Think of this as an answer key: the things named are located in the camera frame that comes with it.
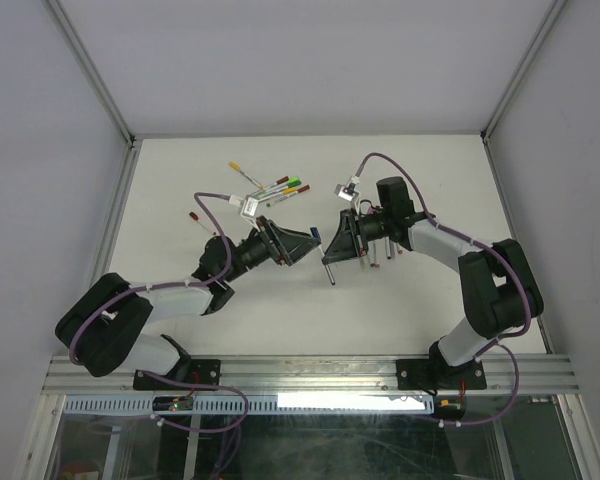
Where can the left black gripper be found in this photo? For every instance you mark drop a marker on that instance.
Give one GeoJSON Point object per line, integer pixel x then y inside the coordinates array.
{"type": "Point", "coordinates": [285, 246]}

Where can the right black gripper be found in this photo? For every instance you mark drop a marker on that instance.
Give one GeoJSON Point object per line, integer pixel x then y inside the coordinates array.
{"type": "Point", "coordinates": [345, 245]}

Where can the blue pen cap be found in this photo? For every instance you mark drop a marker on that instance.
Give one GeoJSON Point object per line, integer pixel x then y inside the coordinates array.
{"type": "Point", "coordinates": [315, 233]}

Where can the red capped pen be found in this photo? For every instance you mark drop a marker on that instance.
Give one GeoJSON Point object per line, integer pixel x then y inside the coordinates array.
{"type": "Point", "coordinates": [196, 218]}

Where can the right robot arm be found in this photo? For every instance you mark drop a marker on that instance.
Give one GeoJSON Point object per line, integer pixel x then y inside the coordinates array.
{"type": "Point", "coordinates": [499, 293]}

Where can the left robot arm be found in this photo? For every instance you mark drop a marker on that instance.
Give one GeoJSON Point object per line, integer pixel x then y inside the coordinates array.
{"type": "Point", "coordinates": [104, 330]}

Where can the dark red capped marker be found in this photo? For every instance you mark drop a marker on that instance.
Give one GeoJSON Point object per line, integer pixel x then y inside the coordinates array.
{"type": "Point", "coordinates": [278, 200]}

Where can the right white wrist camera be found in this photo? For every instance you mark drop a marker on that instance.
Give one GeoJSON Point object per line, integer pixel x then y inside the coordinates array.
{"type": "Point", "coordinates": [348, 192]}

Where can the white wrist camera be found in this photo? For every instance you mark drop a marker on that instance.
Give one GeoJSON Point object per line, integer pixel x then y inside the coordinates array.
{"type": "Point", "coordinates": [247, 208]}
{"type": "Point", "coordinates": [348, 192]}

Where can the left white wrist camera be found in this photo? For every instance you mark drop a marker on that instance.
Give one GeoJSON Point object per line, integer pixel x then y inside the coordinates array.
{"type": "Point", "coordinates": [247, 208]}

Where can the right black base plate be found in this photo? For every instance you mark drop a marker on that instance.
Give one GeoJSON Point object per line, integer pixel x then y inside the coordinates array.
{"type": "Point", "coordinates": [427, 375]}

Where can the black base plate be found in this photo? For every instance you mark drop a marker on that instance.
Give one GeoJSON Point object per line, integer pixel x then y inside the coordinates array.
{"type": "Point", "coordinates": [427, 375]}
{"type": "Point", "coordinates": [199, 371]}

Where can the aluminium front rail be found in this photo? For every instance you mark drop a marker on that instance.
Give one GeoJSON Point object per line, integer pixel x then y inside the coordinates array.
{"type": "Point", "coordinates": [539, 375]}

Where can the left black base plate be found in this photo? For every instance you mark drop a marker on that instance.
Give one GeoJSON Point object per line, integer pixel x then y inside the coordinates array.
{"type": "Point", "coordinates": [199, 371]}

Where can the slotted grey cable duct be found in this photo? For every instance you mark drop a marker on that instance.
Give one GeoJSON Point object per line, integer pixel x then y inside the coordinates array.
{"type": "Point", "coordinates": [289, 403]}

